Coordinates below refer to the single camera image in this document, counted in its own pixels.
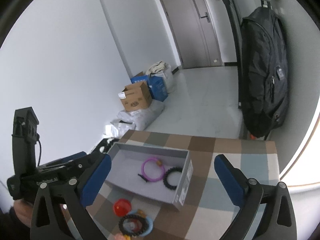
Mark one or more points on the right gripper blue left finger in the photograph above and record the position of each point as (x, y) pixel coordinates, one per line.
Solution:
(95, 181)

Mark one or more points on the person's left hand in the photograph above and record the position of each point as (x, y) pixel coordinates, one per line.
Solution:
(23, 211)

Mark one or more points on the checkered table cloth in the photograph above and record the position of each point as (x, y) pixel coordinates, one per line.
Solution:
(207, 210)

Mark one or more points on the white plastic bag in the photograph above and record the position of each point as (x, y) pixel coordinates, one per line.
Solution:
(117, 128)
(143, 118)

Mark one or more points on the beige cloth bag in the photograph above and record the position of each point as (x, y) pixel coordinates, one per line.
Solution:
(163, 69)

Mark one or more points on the grey cardboard box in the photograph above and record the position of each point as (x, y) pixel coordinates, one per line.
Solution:
(154, 173)

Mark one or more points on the brown cardboard box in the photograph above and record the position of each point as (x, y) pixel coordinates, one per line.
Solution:
(136, 96)

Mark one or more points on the black backpack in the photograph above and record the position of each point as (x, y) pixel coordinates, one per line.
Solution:
(264, 80)

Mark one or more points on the grey door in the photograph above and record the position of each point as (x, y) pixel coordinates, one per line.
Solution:
(193, 32)

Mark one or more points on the blue cardboard box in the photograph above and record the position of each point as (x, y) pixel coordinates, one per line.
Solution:
(155, 84)

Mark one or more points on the red round badge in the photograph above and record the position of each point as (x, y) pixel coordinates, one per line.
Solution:
(122, 207)

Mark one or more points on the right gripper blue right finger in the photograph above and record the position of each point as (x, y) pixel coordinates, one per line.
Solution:
(232, 179)

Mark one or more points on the pink pig figurine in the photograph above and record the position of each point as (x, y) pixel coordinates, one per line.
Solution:
(120, 236)

